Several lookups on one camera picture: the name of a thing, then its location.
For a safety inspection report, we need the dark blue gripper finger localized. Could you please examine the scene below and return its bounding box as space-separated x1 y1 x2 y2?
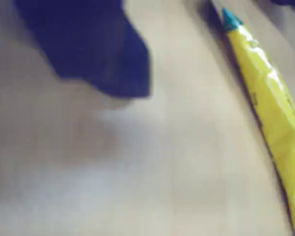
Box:
14 0 153 99
270 0 295 8

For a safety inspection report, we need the yellow instant coffee stick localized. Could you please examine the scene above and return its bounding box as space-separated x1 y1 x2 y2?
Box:
221 7 295 236

